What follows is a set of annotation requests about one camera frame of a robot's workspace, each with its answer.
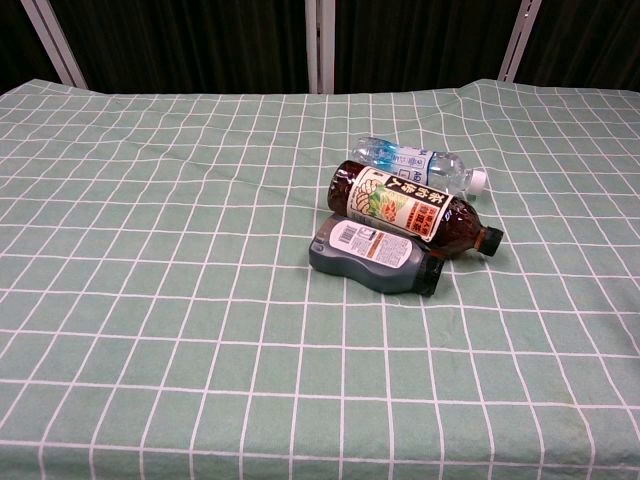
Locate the dark grey squat bottle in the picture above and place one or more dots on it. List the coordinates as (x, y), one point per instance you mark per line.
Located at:
(370, 257)

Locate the brown tea bottle black cap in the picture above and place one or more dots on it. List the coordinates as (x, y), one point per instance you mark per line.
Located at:
(400, 207)

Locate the clear water bottle white cap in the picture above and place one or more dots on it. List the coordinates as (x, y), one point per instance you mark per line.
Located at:
(440, 167)

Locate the green checked tablecloth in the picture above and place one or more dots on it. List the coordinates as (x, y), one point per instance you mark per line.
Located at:
(175, 310)

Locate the dark curtain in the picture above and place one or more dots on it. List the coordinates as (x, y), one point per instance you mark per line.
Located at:
(200, 45)

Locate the white metal frame post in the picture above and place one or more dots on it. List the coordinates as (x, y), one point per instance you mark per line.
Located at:
(520, 40)
(320, 45)
(57, 42)

